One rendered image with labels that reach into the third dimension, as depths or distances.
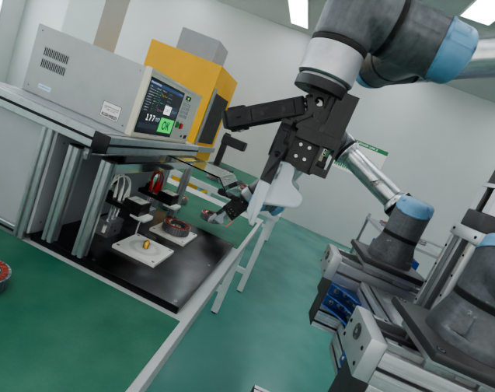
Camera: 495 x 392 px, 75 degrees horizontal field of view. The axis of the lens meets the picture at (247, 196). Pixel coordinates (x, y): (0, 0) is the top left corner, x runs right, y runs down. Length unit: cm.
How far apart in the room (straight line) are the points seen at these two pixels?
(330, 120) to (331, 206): 593
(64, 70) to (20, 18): 808
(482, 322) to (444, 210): 605
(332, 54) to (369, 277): 89
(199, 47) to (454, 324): 484
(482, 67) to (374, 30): 26
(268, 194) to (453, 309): 50
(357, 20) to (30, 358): 73
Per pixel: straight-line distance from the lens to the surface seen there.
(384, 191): 135
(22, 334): 78
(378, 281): 122
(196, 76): 483
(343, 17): 45
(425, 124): 662
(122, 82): 105
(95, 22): 508
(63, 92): 116
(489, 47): 68
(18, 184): 109
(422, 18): 48
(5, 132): 111
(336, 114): 45
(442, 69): 50
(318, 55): 44
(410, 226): 120
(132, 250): 109
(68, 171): 98
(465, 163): 684
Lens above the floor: 125
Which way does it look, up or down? 10 degrees down
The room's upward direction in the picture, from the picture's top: 23 degrees clockwise
